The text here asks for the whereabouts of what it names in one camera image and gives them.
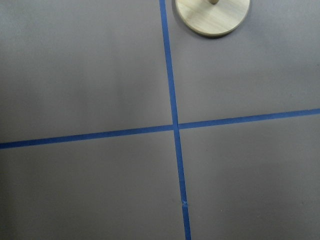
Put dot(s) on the wooden mug tree stand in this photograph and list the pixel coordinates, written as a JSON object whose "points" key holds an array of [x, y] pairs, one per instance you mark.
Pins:
{"points": [[213, 18]]}

